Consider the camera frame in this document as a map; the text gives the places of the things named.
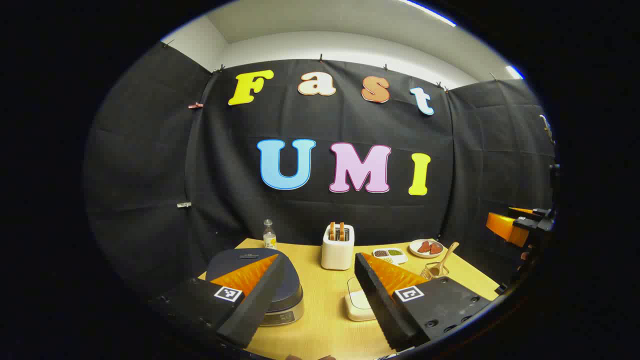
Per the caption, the white toaster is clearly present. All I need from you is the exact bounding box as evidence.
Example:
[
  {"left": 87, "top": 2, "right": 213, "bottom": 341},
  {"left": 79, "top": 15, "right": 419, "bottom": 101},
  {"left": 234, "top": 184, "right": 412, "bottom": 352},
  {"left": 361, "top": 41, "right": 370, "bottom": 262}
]
[{"left": 321, "top": 224, "right": 355, "bottom": 271}]

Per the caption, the grey silver rice cooker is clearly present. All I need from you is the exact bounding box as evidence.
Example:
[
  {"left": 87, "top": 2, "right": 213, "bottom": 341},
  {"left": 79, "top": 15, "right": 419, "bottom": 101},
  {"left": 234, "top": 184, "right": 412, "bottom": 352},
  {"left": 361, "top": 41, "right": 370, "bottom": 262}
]
[{"left": 205, "top": 248, "right": 305, "bottom": 327}]

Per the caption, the white box of rice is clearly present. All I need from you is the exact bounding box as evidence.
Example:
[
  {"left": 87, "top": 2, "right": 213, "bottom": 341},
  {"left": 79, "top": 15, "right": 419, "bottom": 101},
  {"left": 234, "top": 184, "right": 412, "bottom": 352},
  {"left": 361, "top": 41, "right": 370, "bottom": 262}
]
[{"left": 344, "top": 276, "right": 377, "bottom": 322}]

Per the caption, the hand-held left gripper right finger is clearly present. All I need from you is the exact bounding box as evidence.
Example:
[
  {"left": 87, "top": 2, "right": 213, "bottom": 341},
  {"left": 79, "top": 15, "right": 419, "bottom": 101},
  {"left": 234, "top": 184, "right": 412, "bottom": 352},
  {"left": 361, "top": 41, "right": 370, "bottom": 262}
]
[{"left": 354, "top": 252, "right": 493, "bottom": 351}]

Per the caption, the wire chopstick holder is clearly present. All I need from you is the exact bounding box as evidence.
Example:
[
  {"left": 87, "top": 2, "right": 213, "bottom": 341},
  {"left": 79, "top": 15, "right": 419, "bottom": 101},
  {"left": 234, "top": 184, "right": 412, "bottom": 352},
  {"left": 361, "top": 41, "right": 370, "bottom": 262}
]
[{"left": 421, "top": 262, "right": 450, "bottom": 281}]

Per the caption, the black backdrop cloth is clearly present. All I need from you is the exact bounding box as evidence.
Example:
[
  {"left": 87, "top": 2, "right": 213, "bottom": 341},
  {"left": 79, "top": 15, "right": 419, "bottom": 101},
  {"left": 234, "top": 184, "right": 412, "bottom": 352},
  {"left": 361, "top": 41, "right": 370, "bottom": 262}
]
[{"left": 84, "top": 42, "right": 557, "bottom": 301}]

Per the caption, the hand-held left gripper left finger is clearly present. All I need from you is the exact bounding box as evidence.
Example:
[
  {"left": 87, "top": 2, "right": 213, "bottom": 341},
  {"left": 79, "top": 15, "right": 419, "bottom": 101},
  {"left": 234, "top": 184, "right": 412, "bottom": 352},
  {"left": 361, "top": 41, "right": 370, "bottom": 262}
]
[{"left": 150, "top": 254, "right": 286, "bottom": 349}]

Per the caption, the wooden spoon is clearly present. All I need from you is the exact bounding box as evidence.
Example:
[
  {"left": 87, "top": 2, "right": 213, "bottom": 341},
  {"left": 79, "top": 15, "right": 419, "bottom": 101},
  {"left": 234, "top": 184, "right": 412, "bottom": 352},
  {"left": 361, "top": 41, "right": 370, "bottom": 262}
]
[{"left": 429, "top": 242, "right": 460, "bottom": 277}]

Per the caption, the white round plate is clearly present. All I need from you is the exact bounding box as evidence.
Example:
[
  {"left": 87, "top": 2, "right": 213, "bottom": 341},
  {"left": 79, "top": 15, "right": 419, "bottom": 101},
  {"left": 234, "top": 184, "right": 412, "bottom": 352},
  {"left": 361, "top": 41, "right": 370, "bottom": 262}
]
[{"left": 409, "top": 239, "right": 445, "bottom": 259}]

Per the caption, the white divided dish of beans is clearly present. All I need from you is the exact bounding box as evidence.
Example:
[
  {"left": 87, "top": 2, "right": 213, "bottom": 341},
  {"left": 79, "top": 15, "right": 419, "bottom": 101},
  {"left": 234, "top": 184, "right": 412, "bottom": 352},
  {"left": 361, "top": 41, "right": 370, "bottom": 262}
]
[{"left": 372, "top": 248, "right": 408, "bottom": 265}]

